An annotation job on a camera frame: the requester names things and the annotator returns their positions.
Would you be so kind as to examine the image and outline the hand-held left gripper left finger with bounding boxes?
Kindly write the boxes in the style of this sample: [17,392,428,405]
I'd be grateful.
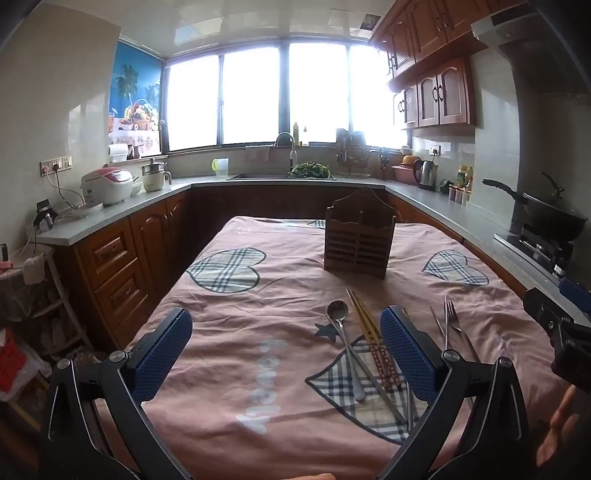
[39,307,194,480]

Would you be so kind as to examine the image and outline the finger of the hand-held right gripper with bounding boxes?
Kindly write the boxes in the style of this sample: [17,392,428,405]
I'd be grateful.
[523,287,573,344]
[558,277,591,324]

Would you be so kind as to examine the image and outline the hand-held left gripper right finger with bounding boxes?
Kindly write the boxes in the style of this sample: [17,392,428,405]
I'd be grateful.
[379,305,532,480]

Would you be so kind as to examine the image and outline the wooden utensil holder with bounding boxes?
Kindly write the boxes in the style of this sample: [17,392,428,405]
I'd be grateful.
[323,187,397,281]

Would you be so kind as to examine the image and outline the person's right hand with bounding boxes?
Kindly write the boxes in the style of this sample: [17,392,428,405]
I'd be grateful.
[536,385,579,468]

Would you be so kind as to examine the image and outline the gas stove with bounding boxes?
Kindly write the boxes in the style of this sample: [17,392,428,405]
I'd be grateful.
[494,225,575,279]

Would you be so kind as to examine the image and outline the metal fork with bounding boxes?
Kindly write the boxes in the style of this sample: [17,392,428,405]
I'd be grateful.
[446,300,482,364]

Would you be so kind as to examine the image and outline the metal spoon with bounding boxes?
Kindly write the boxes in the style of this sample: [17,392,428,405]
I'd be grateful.
[326,300,366,403]

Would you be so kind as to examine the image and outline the black wok with lid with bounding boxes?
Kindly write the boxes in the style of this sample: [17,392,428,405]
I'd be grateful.
[482,172,588,242]

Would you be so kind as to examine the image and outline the pink printed tablecloth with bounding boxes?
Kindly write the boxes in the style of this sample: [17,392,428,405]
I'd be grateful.
[99,216,573,480]

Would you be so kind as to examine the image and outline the wooden base cabinets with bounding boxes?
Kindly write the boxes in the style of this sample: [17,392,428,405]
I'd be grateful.
[69,182,527,352]

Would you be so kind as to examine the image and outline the white storage rack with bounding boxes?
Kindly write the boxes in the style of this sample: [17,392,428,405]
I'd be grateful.
[0,244,93,363]

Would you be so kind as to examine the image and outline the group of condiment bottles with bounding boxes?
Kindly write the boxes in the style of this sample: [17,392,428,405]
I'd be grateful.
[448,165,474,204]

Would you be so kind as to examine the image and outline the red mesh bag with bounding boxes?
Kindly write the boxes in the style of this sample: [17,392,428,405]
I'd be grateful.
[0,329,27,392]

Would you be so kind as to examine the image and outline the steel electric kettle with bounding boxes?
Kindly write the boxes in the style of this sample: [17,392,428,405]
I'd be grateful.
[412,158,439,192]

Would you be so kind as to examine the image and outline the white electric cooking pot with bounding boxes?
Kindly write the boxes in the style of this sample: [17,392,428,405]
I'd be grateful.
[140,158,173,193]

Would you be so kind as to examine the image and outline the white pink rice cooker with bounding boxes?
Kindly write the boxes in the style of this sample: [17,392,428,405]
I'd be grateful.
[81,167,136,206]

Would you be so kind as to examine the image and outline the small black device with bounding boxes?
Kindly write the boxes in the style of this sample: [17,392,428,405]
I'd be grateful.
[34,199,59,230]

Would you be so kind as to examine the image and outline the kitchen sink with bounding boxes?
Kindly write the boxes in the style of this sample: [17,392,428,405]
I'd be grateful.
[228,172,338,181]

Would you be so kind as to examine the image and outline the green leafy vegetables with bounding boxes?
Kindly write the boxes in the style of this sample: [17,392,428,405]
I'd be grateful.
[288,161,332,179]

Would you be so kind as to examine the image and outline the kitchen faucet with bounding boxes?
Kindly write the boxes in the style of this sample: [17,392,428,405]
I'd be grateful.
[275,132,297,173]

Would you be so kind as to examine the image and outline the range hood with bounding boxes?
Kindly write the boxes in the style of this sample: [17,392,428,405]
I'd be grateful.
[471,0,591,95]

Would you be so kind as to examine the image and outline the kitchen window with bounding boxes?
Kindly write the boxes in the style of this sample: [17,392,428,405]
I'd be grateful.
[161,41,410,153]

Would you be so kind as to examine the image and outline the wire dish rack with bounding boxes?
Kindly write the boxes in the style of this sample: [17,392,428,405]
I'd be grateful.
[336,128,373,176]

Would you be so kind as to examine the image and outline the wall socket strip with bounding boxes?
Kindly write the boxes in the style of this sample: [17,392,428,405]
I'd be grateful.
[40,156,74,176]

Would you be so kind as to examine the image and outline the tropical fruit wall poster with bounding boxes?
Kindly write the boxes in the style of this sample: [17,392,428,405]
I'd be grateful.
[108,39,165,156]

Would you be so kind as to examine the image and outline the wooden wall cabinets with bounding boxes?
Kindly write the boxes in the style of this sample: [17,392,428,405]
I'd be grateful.
[369,0,511,138]

